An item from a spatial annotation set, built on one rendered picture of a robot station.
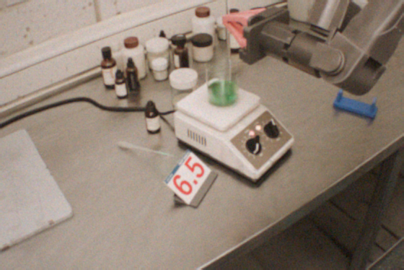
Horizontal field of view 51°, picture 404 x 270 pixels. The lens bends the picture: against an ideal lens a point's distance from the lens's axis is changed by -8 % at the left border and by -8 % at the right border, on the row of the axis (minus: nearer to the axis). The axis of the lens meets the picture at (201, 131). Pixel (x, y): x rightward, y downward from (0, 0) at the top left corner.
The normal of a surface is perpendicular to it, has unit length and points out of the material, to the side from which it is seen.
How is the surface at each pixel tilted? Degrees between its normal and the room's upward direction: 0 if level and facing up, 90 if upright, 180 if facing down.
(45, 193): 0
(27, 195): 0
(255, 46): 90
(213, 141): 90
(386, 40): 94
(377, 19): 45
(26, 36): 90
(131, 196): 0
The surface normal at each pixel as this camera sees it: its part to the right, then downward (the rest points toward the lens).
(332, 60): -0.75, -0.19
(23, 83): 0.57, 0.50
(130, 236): -0.04, -0.77
